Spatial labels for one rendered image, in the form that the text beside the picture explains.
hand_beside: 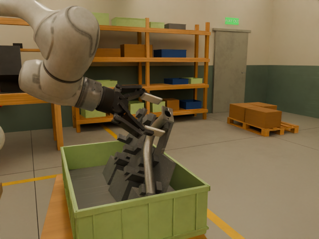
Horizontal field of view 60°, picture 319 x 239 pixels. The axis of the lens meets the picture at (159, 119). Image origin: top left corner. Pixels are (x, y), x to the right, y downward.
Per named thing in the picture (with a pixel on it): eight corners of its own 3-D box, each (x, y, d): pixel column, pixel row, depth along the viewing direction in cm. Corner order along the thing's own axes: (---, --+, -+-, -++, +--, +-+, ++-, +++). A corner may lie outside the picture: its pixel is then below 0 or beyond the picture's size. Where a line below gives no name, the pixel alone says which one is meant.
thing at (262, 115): (226, 123, 614) (227, 103, 605) (256, 120, 642) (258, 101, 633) (264, 136, 504) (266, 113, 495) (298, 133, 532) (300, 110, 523)
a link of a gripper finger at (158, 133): (145, 124, 83) (145, 126, 82) (165, 130, 86) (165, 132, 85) (140, 130, 85) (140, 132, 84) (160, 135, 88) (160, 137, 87)
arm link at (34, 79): (70, 116, 79) (85, 89, 70) (11, 100, 72) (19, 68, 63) (75, 88, 85) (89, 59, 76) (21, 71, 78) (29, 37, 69)
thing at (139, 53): (207, 119, 655) (211, 20, 609) (77, 133, 528) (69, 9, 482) (195, 115, 702) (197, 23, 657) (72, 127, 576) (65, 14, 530)
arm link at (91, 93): (86, 69, 78) (106, 77, 81) (76, 89, 84) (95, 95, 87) (82, 94, 73) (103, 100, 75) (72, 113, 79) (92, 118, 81)
